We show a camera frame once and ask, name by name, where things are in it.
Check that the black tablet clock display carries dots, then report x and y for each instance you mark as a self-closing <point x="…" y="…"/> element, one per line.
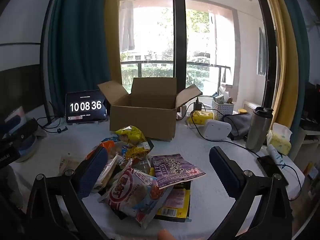
<point x="86" y="106"/>

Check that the white charger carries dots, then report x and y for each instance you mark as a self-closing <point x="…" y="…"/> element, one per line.
<point x="184" y="110"/>

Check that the yellow curtain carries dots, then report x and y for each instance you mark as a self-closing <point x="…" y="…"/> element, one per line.
<point x="112" y="30"/>
<point x="282" y="55"/>

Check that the white pastry packet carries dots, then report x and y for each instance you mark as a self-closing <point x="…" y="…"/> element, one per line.
<point x="67" y="162"/>

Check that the black yellow snack packet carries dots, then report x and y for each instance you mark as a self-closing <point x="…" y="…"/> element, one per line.
<point x="175" y="202"/>

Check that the orange snack packet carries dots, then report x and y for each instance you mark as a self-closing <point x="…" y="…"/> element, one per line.
<point x="107" y="145"/>

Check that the yellow puffed snack bag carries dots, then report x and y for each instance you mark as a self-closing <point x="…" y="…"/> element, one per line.
<point x="132" y="135"/>

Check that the black window frame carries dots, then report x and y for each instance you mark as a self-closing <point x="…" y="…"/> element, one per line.
<point x="178" y="30"/>

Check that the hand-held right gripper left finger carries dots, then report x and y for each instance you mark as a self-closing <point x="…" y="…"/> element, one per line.
<point x="93" y="170"/>

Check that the white plastic device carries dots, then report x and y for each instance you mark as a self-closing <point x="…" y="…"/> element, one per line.
<point x="217" y="130"/>

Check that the hanging clothes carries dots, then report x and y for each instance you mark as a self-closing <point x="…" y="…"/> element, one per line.
<point x="127" y="25"/>

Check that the black phone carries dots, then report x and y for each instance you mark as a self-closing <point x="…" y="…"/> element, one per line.
<point x="271" y="168"/>

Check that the steel tumbler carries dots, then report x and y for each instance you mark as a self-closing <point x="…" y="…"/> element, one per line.
<point x="258" y="130"/>

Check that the person's right hand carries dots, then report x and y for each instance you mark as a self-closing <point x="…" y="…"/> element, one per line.
<point x="165" y="235"/>

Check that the clear bread packet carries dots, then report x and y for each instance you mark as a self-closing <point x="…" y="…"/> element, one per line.
<point x="108" y="171"/>

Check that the black balcony railing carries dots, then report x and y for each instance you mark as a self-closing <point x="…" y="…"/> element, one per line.
<point x="155" y="62"/>

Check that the green carton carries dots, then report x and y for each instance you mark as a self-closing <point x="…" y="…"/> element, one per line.
<point x="220" y="98"/>

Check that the white tube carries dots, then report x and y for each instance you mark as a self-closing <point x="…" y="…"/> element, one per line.
<point x="275" y="155"/>

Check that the white power strip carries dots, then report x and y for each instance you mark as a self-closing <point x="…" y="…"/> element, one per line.
<point x="180" y="116"/>

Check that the yellow crinkled snack packet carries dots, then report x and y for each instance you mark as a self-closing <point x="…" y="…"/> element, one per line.
<point x="137" y="152"/>

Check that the blue white round pad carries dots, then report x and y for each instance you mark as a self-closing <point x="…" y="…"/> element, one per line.
<point x="27" y="148"/>

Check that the teal curtain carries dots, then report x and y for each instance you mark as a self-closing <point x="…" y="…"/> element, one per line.
<point x="298" y="42"/>
<point x="77" y="42"/>

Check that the grey pouch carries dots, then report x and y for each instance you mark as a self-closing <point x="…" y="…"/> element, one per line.
<point x="240" y="125"/>

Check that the yellow duck print pack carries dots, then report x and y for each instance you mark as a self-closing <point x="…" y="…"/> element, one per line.
<point x="202" y="116"/>

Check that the grey hanging cloth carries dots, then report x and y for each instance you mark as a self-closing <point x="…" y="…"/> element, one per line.
<point x="262" y="52"/>

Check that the purple snack packet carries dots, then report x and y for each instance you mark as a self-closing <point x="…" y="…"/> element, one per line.
<point x="172" y="170"/>

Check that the white plastic basket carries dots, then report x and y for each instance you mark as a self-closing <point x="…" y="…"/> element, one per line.
<point x="223" y="110"/>

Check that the cardboard box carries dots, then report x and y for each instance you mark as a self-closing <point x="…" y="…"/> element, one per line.
<point x="142" y="122"/>

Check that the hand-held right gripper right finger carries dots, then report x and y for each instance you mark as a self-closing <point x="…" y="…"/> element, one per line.
<point x="222" y="170"/>

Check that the yellow tissue pack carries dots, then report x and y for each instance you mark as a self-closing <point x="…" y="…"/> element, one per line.
<point x="278" y="142"/>

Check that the black charger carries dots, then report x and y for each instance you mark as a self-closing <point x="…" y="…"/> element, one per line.
<point x="197" y="103"/>

